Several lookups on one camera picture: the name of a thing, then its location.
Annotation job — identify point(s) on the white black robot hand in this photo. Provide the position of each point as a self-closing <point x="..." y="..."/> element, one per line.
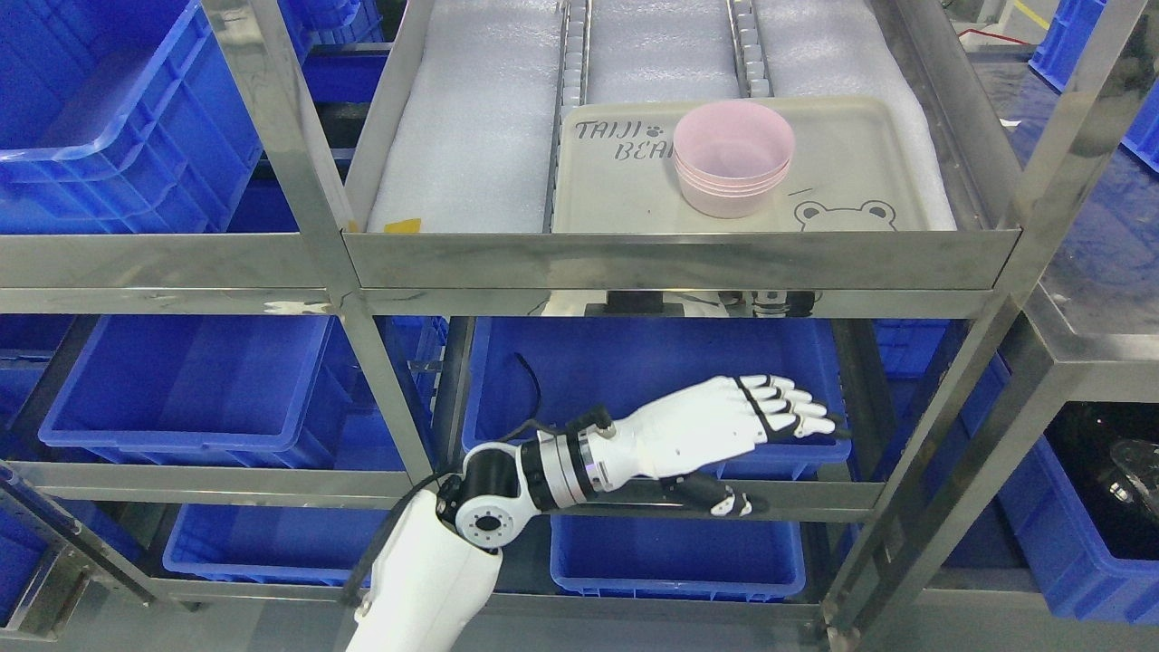
<point x="670" y="439"/>

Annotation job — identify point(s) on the pink bowl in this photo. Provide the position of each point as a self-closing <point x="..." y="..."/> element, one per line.
<point x="740" y="141"/>

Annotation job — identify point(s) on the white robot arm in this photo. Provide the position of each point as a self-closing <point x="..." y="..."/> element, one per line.
<point x="436" y="560"/>

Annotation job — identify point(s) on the blue crate bottom shelf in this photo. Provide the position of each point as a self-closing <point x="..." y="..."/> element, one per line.
<point x="702" y="560"/>

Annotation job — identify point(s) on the blue crate shelf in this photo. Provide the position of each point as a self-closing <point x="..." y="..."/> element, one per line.
<point x="557" y="368"/>
<point x="702" y="560"/>
<point x="210" y="390"/>

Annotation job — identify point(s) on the blue crate middle shelf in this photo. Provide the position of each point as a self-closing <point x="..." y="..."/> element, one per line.
<point x="557" y="368"/>

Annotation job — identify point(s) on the stacked pink bowls on shelf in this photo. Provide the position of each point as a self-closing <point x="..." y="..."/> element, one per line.
<point x="730" y="198"/>

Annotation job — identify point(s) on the steel shelf rack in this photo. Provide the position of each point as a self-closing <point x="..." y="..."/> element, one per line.
<point x="1010" y="222"/>

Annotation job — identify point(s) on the blue crate left shelf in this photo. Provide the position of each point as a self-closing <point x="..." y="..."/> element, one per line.
<point x="210" y="390"/>

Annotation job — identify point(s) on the beige bear tray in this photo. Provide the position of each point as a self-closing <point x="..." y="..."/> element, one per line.
<point x="616" y="173"/>

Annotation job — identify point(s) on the white foam mat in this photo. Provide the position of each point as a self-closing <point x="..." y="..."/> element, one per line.
<point x="478" y="144"/>

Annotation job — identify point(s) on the blue crate with helmet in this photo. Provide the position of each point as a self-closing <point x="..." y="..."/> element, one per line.
<point x="1092" y="555"/>

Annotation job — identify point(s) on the black helmet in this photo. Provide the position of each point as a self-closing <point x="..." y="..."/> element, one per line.
<point x="1133" y="476"/>

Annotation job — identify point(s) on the large blue crate upper left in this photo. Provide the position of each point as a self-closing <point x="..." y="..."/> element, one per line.
<point x="119" y="117"/>

